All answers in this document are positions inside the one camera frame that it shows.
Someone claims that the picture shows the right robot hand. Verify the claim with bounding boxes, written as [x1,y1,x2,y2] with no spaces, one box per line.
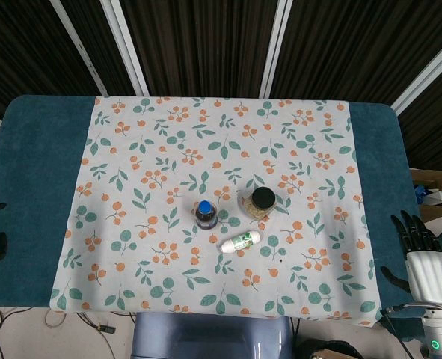
[379,210,442,304]

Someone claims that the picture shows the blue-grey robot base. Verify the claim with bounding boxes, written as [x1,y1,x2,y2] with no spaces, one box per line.
[130,312,295,359]

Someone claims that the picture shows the white plastic bottle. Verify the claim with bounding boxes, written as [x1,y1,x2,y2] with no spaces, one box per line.
[220,230,263,254]

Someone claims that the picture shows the dark bottle with blue cap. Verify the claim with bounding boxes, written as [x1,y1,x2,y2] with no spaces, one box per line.
[194,200,219,231]

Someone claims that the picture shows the teal table cover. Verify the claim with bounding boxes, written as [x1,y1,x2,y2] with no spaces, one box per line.
[0,93,422,330]

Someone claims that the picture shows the cardboard box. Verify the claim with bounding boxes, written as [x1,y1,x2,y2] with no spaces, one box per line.
[409,168,442,221]

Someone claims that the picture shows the glass jar with black lid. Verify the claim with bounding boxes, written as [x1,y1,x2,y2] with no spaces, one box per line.
[240,186,277,219]

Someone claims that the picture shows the floral patterned cloth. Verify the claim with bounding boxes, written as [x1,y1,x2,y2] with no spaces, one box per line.
[49,95,384,327]

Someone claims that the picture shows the black floor cable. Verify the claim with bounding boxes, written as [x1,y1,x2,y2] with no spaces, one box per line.
[0,305,117,359]

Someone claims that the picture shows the white partition frame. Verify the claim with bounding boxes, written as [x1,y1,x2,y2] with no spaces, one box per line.
[49,0,150,96]

